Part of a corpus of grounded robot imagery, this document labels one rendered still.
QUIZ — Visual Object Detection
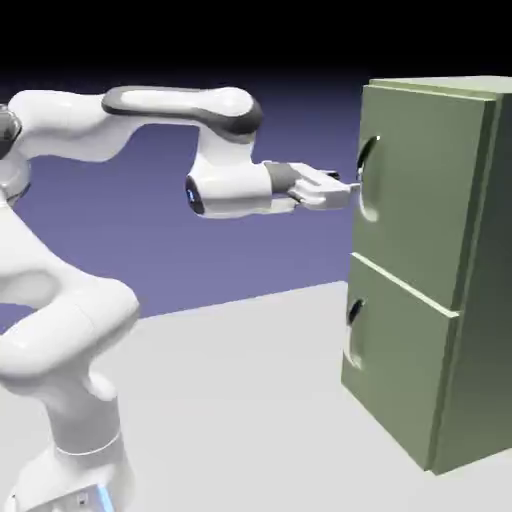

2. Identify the short green cabinet door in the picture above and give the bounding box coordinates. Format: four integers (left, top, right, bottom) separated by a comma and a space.
340, 251, 461, 472

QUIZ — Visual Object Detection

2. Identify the tall green cabinet door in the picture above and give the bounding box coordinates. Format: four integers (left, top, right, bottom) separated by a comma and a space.
350, 83, 504, 313

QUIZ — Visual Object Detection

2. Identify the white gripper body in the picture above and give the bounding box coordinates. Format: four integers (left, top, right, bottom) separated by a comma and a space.
286, 162, 353, 212

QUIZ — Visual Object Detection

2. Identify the long curved metal handle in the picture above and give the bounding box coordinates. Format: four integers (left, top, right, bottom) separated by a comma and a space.
355, 133, 382, 224

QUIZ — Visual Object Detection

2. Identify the short curved metal handle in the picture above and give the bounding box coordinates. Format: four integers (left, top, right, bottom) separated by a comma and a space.
343, 297, 366, 372

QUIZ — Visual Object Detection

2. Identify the green cabinet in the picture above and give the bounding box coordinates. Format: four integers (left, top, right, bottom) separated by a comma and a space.
340, 74, 512, 476

